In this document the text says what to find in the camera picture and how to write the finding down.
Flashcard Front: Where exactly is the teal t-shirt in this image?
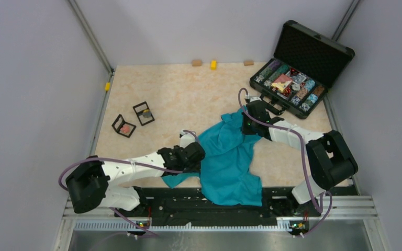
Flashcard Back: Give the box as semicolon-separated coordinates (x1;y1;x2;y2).
162;109;262;207

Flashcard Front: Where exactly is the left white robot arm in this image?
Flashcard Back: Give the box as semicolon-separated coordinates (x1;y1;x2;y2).
58;130;206;216

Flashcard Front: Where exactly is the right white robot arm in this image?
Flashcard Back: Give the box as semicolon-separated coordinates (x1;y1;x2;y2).
240;95;359;215

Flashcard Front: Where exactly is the black box with grey brooch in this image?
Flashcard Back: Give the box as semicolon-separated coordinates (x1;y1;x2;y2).
132;101;155;126

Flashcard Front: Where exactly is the black box with pink brooch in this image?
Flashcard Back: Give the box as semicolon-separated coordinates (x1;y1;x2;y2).
111;114;137;138

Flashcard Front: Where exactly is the pink card in case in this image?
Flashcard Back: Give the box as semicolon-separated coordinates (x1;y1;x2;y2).
271;74;293;93

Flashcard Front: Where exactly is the right tan wooden block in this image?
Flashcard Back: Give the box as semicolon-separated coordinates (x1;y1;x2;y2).
243;60;254;66

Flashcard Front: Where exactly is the tan wooden block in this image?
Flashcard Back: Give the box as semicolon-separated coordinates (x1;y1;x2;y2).
243;60;254;66
192;59;203;67

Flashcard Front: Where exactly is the yellow block at back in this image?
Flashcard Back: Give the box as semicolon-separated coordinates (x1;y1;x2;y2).
210;60;217;71

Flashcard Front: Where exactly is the black carrying case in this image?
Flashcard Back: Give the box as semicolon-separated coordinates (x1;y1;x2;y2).
249;20;355;119

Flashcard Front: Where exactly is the left tan wooden block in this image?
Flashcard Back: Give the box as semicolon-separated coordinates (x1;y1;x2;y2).
192;59;203;67

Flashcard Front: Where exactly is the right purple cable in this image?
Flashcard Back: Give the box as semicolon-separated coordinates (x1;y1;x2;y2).
238;87;333;238

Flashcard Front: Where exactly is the purple cable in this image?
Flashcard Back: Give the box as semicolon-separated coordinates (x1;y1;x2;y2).
238;87;333;238
58;129;202;239

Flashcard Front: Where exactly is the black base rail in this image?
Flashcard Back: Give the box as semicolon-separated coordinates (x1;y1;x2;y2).
118;187;320;226

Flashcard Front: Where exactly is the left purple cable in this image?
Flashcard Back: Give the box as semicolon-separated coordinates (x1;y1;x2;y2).
58;129;202;239

